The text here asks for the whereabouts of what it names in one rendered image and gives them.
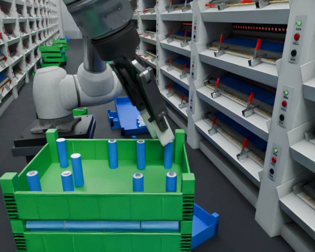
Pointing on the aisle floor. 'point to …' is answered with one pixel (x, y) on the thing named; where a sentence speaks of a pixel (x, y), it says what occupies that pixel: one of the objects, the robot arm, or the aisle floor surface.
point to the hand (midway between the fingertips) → (157, 126)
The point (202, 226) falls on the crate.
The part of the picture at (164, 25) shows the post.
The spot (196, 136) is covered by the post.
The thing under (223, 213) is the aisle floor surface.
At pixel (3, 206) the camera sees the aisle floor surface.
